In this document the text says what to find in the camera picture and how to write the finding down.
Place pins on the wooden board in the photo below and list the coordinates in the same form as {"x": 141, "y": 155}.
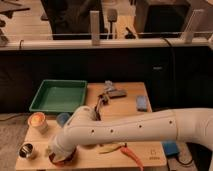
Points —
{"x": 88, "y": 158}

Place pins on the yellow banana toy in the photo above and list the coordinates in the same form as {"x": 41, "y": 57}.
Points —
{"x": 108, "y": 148}

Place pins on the blue box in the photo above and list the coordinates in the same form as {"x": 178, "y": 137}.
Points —
{"x": 170, "y": 148}

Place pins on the small metal cup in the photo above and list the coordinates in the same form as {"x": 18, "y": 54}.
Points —
{"x": 27, "y": 151}

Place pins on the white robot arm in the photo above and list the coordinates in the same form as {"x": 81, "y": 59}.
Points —
{"x": 193, "y": 125}

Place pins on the orange cup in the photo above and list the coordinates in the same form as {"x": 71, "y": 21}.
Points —
{"x": 38, "y": 121}

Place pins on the dark brush tool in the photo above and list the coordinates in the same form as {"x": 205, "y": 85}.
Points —
{"x": 102, "y": 100}

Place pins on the blue sponge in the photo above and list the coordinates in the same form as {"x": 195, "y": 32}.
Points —
{"x": 141, "y": 103}

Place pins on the green plastic tray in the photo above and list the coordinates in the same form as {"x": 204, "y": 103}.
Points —
{"x": 58, "y": 96}

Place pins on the orange carrot toy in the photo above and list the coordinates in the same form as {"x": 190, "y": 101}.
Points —
{"x": 131, "y": 155}

